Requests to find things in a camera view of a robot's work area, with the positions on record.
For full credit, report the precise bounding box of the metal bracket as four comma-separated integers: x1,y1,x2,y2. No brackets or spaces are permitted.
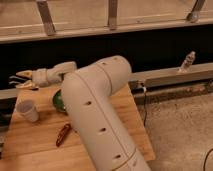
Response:
108,0,118,30
186,0,206,23
36,0,56,36

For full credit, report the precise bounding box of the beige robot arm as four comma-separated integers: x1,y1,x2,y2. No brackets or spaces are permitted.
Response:
17,55,151,171

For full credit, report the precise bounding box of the middle metal bracket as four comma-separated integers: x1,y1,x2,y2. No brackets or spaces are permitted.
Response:
108,0,118,30

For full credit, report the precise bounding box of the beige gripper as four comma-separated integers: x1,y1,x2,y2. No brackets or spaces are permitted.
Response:
16,68,48,89

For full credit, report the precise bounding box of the green ceramic bowl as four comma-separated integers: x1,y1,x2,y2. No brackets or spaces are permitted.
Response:
52,90,66,113

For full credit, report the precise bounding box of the left metal bracket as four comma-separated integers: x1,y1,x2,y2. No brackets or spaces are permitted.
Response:
36,0,56,36

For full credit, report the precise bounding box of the clear plastic bottle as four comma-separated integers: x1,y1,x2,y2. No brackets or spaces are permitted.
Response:
178,51,195,73

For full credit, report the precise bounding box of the right metal bracket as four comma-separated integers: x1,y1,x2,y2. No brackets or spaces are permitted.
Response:
186,0,206,23

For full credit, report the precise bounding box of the translucent plastic cup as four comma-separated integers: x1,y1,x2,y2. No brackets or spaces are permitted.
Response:
16,100,39,123

